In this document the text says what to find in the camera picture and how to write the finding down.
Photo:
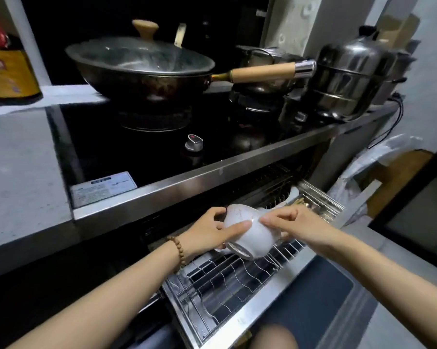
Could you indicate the person's left hand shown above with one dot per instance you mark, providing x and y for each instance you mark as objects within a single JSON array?
[{"x": 200, "y": 236}]

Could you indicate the person's right hand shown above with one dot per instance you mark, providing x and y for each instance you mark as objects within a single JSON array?
[{"x": 309, "y": 228}]

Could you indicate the person's left thumb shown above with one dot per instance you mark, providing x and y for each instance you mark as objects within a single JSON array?
[{"x": 236, "y": 227}]

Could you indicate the person's right thumb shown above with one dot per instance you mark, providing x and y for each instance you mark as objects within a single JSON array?
[{"x": 278, "y": 218}]

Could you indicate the white ceramic bowl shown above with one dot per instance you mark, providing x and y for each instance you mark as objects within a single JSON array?
[{"x": 249, "y": 238}]

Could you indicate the person's right forearm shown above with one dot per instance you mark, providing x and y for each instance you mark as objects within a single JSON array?
[{"x": 385, "y": 272}]

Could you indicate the person's left forearm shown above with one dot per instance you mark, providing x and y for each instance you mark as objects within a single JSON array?
[{"x": 105, "y": 305}]

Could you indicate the white plate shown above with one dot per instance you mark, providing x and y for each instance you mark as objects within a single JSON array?
[{"x": 289, "y": 198}]

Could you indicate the dark blue floor mat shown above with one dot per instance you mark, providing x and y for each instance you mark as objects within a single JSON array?
[{"x": 309, "y": 305}]

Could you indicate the silver cooktop knob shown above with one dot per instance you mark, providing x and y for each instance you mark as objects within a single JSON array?
[{"x": 194, "y": 142}]

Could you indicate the white plastic bag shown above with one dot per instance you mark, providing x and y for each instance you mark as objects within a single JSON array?
[{"x": 363, "y": 167}]

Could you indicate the black glass gas cooktop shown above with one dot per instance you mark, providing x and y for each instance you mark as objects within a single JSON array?
[{"x": 160, "y": 148}]

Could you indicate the person's knee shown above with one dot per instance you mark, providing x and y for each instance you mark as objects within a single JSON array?
[{"x": 273, "y": 338}]

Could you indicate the black burner pan support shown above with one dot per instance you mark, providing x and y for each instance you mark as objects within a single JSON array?
[
  {"x": 155, "y": 118},
  {"x": 256, "y": 101}
]

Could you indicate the brown cardboard box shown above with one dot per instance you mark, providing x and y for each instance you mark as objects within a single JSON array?
[{"x": 396, "y": 181}]

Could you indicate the white cooktop label sticker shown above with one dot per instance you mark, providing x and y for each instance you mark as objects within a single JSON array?
[{"x": 104, "y": 188}]

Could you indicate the small steel pot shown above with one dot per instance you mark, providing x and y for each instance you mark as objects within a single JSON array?
[{"x": 265, "y": 76}]

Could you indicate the tall steel steamer pot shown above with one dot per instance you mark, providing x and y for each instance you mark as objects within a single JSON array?
[{"x": 343, "y": 79}]

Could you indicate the glass lid with wooden knob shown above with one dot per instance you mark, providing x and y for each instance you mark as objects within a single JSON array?
[{"x": 138, "y": 56}]

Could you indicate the dark sauce bottle yellow label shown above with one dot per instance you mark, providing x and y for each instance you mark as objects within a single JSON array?
[{"x": 7, "y": 69}]

